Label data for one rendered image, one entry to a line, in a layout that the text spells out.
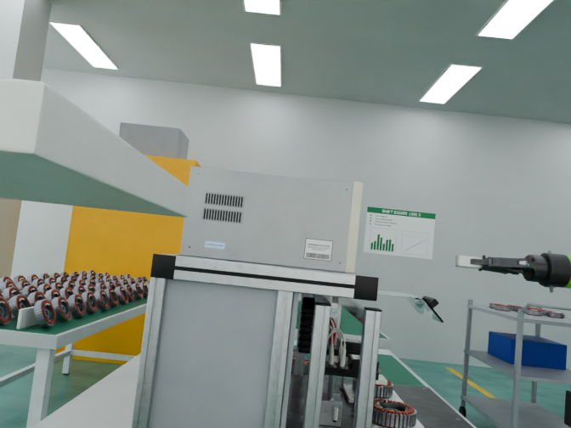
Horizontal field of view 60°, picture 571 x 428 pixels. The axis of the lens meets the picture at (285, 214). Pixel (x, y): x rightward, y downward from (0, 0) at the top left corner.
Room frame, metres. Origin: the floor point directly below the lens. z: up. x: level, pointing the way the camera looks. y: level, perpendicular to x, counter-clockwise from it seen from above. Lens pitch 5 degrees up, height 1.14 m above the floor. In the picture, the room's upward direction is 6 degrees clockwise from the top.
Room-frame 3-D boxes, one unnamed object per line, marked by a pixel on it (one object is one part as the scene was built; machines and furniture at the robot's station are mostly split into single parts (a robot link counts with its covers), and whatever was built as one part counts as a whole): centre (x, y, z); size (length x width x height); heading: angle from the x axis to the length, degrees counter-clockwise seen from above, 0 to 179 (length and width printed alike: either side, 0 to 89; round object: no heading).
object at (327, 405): (1.19, -0.15, 0.80); 0.08 x 0.05 x 0.06; 0
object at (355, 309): (1.31, -0.19, 1.03); 0.62 x 0.01 x 0.03; 0
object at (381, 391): (1.43, -0.29, 0.80); 0.11 x 0.11 x 0.04
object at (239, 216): (1.32, 0.03, 1.22); 0.44 x 0.39 x 0.20; 0
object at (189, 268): (1.31, 0.03, 1.09); 0.68 x 0.44 x 0.05; 0
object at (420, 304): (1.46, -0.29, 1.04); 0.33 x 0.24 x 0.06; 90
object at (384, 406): (1.19, -0.29, 0.80); 0.11 x 0.11 x 0.04
